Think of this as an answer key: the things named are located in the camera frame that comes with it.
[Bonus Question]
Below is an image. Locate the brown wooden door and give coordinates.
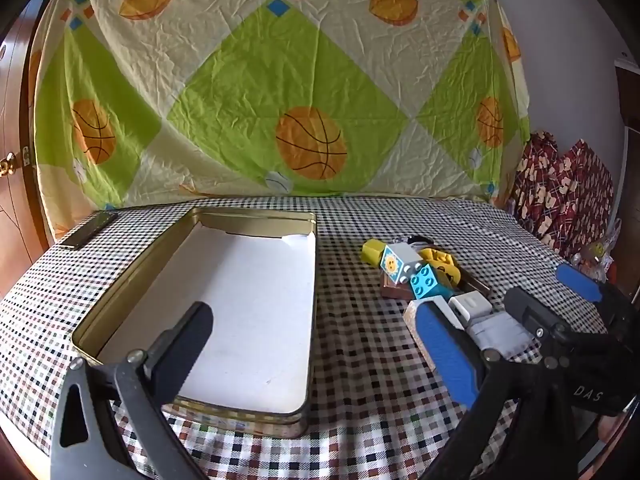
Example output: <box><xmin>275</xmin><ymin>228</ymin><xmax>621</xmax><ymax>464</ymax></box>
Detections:
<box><xmin>0</xmin><ymin>0</ymin><xmax>50</xmax><ymax>295</ymax></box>

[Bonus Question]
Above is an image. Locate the white charger box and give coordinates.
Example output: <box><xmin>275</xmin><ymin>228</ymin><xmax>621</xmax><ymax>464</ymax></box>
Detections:
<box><xmin>448</xmin><ymin>290</ymin><xmax>492</xmax><ymax>327</ymax></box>

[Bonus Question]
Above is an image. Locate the basketball pattern hanging sheet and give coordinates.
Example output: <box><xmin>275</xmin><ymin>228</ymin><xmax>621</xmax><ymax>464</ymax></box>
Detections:
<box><xmin>29</xmin><ymin>0</ymin><xmax>529</xmax><ymax>237</ymax></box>

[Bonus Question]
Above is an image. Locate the small yellow cube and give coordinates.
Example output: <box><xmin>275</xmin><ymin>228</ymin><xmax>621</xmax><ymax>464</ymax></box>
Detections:
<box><xmin>360</xmin><ymin>238</ymin><xmax>386</xmax><ymax>266</ymax></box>

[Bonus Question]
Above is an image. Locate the gold metal tin box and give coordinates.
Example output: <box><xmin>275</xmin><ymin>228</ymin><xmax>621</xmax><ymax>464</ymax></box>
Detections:
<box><xmin>70</xmin><ymin>206</ymin><xmax>318</xmax><ymax>439</ymax></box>

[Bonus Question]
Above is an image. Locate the white paper tin liner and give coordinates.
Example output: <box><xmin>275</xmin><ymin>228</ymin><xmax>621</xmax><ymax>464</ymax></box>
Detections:
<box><xmin>99</xmin><ymin>224</ymin><xmax>316</xmax><ymax>415</ymax></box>

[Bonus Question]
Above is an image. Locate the brass door knob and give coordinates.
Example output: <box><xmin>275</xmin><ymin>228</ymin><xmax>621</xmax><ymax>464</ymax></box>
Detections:
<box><xmin>0</xmin><ymin>152</ymin><xmax>17</xmax><ymax>177</ymax></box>

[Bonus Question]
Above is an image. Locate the white cork-sided box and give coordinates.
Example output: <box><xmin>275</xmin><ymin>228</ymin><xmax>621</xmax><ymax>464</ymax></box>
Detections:
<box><xmin>404</xmin><ymin>296</ymin><xmax>463</xmax><ymax>370</ymax></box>

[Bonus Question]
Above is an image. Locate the yellow large toy block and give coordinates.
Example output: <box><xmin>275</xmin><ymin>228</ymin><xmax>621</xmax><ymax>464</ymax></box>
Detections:
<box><xmin>419</xmin><ymin>247</ymin><xmax>462</xmax><ymax>288</ymax></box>

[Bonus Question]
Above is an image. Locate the plastic bag with smiley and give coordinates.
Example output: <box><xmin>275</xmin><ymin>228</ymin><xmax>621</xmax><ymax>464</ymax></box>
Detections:
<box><xmin>570</xmin><ymin>218</ymin><xmax>622</xmax><ymax>283</ymax></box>

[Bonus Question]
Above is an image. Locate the red bear pattern cloth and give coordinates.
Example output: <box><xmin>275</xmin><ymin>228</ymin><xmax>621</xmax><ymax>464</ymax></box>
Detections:
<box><xmin>506</xmin><ymin>130</ymin><xmax>614</xmax><ymax>259</ymax></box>

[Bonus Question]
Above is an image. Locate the brown card box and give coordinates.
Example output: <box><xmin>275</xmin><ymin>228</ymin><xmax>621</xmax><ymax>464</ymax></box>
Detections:
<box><xmin>380</xmin><ymin>273</ymin><xmax>414</xmax><ymax>301</ymax></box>

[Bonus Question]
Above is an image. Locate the checkered tablecloth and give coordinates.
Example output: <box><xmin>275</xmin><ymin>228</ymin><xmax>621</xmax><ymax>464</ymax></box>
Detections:
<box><xmin>0</xmin><ymin>195</ymin><xmax>622</xmax><ymax>480</ymax></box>

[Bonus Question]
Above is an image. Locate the black smartphone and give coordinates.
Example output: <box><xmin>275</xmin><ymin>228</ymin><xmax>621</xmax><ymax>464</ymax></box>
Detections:
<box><xmin>58</xmin><ymin>210</ymin><xmax>118</xmax><ymax>250</ymax></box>

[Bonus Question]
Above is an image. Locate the brown harmonica case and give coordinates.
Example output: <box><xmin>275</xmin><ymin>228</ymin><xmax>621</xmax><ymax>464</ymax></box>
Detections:
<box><xmin>458</xmin><ymin>269</ymin><xmax>491</xmax><ymax>298</ymax></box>

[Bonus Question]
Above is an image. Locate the white toy block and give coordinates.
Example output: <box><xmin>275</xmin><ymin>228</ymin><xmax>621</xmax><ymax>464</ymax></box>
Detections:
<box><xmin>380</xmin><ymin>243</ymin><xmax>424</xmax><ymax>285</ymax></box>

